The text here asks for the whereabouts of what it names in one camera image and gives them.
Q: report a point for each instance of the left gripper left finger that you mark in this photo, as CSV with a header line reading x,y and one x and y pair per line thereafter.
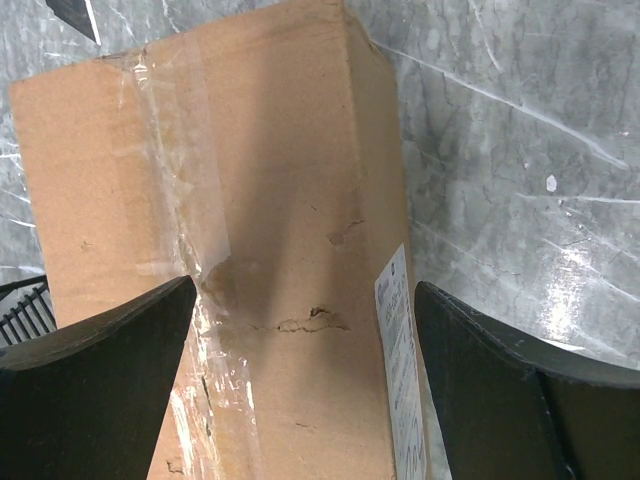
x,y
88,400

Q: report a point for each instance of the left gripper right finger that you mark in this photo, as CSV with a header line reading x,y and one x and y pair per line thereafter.
x,y
512,406

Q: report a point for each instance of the brown cardboard express box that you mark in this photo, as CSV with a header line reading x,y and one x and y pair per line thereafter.
x,y
260,155

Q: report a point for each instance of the red black utility knife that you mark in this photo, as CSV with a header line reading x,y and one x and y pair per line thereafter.
x,y
79,14

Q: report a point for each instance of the black wire rack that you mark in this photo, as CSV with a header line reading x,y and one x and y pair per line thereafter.
x,y
26,310

